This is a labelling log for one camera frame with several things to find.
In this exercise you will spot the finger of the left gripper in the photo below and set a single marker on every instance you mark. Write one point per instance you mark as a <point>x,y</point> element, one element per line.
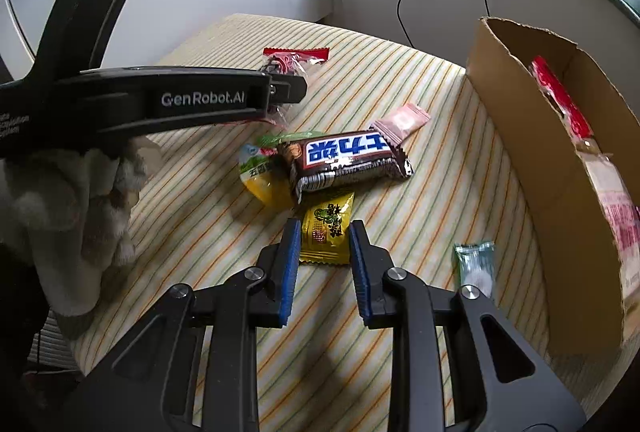
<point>287,88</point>

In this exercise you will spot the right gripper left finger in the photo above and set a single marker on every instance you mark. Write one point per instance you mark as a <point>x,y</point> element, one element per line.
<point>260,296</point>

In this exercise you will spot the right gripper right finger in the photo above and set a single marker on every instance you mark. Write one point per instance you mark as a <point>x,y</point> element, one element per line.
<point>389,297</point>

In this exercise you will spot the red clear candy bag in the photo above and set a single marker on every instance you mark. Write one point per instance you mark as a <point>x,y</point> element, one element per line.
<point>301,62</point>

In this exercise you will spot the brown chocolate bar blue label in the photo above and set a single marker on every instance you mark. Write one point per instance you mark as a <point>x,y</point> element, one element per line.
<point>331,161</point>

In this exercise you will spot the teal mint candy wrapper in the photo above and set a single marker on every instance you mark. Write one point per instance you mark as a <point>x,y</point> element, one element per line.
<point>476,266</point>

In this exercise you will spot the small yellow snack packet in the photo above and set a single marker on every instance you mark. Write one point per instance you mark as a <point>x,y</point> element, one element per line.
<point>324,237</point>

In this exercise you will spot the white gloved left hand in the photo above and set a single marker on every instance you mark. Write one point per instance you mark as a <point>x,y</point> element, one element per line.
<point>68,213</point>

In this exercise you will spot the green yellow snack pouch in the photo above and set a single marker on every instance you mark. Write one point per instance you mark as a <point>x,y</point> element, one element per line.
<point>263,173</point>

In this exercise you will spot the pink candy packet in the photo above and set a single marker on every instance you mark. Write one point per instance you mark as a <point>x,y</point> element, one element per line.
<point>397,126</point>

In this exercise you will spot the cardboard box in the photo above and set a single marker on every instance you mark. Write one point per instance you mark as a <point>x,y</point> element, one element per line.
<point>587,312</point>

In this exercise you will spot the pink printed packet in box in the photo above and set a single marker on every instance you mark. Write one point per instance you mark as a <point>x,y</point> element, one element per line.
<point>621,214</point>

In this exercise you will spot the red snack bag in box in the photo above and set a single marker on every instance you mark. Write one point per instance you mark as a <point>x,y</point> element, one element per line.
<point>556,93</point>

